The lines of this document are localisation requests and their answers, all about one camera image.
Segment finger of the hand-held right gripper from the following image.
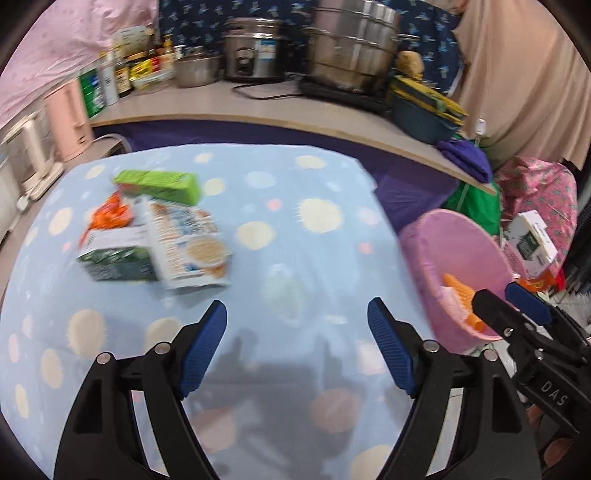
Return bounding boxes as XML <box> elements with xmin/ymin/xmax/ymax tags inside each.
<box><xmin>471</xmin><ymin>288</ymin><xmax>585</xmax><ymax>368</ymax></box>
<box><xmin>505</xmin><ymin>281</ymin><xmax>591</xmax><ymax>347</ymax></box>

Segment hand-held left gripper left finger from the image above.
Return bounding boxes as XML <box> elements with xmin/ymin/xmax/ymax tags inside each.
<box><xmin>53</xmin><ymin>299</ymin><xmax>228</xmax><ymax>480</ymax></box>

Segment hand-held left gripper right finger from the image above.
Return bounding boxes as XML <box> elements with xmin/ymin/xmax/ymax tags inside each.
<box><xmin>367</xmin><ymin>296</ymin><xmax>541</xmax><ymax>480</ymax></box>

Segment orange foam fruit net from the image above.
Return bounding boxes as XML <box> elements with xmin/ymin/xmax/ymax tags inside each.
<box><xmin>442</xmin><ymin>273</ymin><xmax>488</xmax><ymax>333</ymax></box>

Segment pink bin with purple liner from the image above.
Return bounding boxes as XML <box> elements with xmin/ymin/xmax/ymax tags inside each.
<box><xmin>398</xmin><ymin>209</ymin><xmax>529</xmax><ymax>342</ymax></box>

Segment person's right hand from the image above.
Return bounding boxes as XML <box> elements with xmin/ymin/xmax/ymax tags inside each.
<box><xmin>527</xmin><ymin>402</ymin><xmax>580</xmax><ymax>464</ymax></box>

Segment orange packet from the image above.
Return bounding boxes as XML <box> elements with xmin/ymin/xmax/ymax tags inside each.
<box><xmin>526</xmin><ymin>270</ymin><xmax>561</xmax><ymax>291</ymax></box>

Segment pink plastic basket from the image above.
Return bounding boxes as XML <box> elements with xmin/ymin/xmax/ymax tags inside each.
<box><xmin>501</xmin><ymin>240</ymin><xmax>529</xmax><ymax>282</ymax></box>

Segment white box green label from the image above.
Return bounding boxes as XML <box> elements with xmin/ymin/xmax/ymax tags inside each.
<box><xmin>505</xmin><ymin>210</ymin><xmax>559</xmax><ymax>280</ymax></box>

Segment green bag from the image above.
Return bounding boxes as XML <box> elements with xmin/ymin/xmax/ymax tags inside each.
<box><xmin>445</xmin><ymin>180</ymin><xmax>504</xmax><ymax>236</ymax></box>

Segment white blue food packet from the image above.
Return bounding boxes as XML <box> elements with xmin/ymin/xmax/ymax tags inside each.
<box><xmin>137</xmin><ymin>196</ymin><xmax>233</xmax><ymax>291</ymax></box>

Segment pink floral cloth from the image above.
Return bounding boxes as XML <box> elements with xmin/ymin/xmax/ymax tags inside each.
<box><xmin>494</xmin><ymin>156</ymin><xmax>580</xmax><ymax>278</ymax></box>

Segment dark green small carton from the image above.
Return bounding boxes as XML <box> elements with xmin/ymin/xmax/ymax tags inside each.
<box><xmin>76</xmin><ymin>225</ymin><xmax>160</xmax><ymax>282</ymax></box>

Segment blue dotted blanket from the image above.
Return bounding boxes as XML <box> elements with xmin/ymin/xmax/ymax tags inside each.
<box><xmin>0</xmin><ymin>143</ymin><xmax>467</xmax><ymax>480</ymax></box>

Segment purple cloth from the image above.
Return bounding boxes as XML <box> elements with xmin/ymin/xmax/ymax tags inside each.
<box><xmin>92</xmin><ymin>124</ymin><xmax>462</xmax><ymax>232</ymax></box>

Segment purple towel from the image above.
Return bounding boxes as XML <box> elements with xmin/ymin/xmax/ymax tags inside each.
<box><xmin>436</xmin><ymin>138</ymin><xmax>494</xmax><ymax>182</ymax></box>

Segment orange plastic wrapper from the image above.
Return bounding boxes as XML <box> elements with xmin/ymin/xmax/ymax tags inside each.
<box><xmin>79</xmin><ymin>191</ymin><xmax>139</xmax><ymax>247</ymax></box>

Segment light green carton box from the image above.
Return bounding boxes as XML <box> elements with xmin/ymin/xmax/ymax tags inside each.
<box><xmin>113</xmin><ymin>169</ymin><xmax>203</xmax><ymax>206</ymax></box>

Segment dark blue basin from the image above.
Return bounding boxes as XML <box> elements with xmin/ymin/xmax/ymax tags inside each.
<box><xmin>392</xmin><ymin>90</ymin><xmax>462</xmax><ymax>145</ymax></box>

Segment yellow green dish stack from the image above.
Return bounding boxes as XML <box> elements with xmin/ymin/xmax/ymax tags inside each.
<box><xmin>390</xmin><ymin>74</ymin><xmax>469</xmax><ymax>125</ymax></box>

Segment beige curtain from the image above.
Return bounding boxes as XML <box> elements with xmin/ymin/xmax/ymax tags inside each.
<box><xmin>450</xmin><ymin>0</ymin><xmax>591</xmax><ymax>171</ymax></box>

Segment clear plastic storage box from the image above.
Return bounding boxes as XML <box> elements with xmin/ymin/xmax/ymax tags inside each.
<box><xmin>0</xmin><ymin>143</ymin><xmax>24</xmax><ymax>245</ymax></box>

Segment wooden counter board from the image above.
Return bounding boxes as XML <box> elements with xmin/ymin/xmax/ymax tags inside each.
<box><xmin>90</xmin><ymin>69</ymin><xmax>497</xmax><ymax>195</ymax></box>

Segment brown loofah sponge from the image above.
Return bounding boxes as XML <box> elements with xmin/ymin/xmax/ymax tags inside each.
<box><xmin>397</xmin><ymin>50</ymin><xmax>426</xmax><ymax>79</ymax></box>

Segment white electric kettle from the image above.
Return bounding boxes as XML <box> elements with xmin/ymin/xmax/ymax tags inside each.
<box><xmin>0</xmin><ymin>111</ymin><xmax>65</xmax><ymax>201</ymax></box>

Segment pink electric kettle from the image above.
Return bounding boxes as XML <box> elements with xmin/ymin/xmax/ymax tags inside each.
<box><xmin>44</xmin><ymin>78</ymin><xmax>95</xmax><ymax>162</ymax></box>

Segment black induction cooktop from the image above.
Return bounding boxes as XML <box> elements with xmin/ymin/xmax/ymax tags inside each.
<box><xmin>298</xmin><ymin>76</ymin><xmax>393</xmax><ymax>116</ymax></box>

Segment steel bowl with lid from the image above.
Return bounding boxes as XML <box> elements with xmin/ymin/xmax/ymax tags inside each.
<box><xmin>173</xmin><ymin>46</ymin><xmax>221</xmax><ymax>88</ymax></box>

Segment green white pack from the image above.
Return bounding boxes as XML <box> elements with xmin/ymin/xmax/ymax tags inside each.
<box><xmin>78</xmin><ymin>67</ymin><xmax>108</xmax><ymax>118</ymax></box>

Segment dark sauce bottle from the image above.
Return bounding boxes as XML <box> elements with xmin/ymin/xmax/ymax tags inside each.
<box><xmin>113</xmin><ymin>46</ymin><xmax>132</xmax><ymax>97</ymax></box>

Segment white bottle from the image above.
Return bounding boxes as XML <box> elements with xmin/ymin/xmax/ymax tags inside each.
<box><xmin>99</xmin><ymin>51</ymin><xmax>121</xmax><ymax>107</ymax></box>

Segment yellow packet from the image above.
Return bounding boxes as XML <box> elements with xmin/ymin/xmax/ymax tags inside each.
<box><xmin>129</xmin><ymin>53</ymin><xmax>162</xmax><ymax>86</ymax></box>

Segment large steel steamer pot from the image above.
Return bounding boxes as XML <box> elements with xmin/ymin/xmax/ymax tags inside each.
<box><xmin>302</xmin><ymin>0</ymin><xmax>419</xmax><ymax>95</ymax></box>

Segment small seasoning bottles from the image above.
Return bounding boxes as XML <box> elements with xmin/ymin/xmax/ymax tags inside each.
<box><xmin>159</xmin><ymin>37</ymin><xmax>185</xmax><ymax>70</ymax></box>

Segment steel rice cooker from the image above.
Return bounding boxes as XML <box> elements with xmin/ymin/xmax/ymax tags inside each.
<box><xmin>223</xmin><ymin>17</ymin><xmax>291</xmax><ymax>84</ymax></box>

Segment navy printed cloth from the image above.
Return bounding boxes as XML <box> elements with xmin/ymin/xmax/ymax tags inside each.
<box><xmin>157</xmin><ymin>0</ymin><xmax>462</xmax><ymax>100</ymax></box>

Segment pink dotted sheet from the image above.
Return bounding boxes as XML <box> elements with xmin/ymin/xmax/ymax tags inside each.
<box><xmin>0</xmin><ymin>0</ymin><xmax>160</xmax><ymax>134</ymax></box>

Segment white cable with switch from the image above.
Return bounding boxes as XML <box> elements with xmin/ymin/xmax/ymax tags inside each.
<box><xmin>462</xmin><ymin>55</ymin><xmax>489</xmax><ymax>148</ymax></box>

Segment black power cord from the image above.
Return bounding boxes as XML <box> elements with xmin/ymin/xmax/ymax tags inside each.
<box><xmin>231</xmin><ymin>82</ymin><xmax>303</xmax><ymax>100</ymax></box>

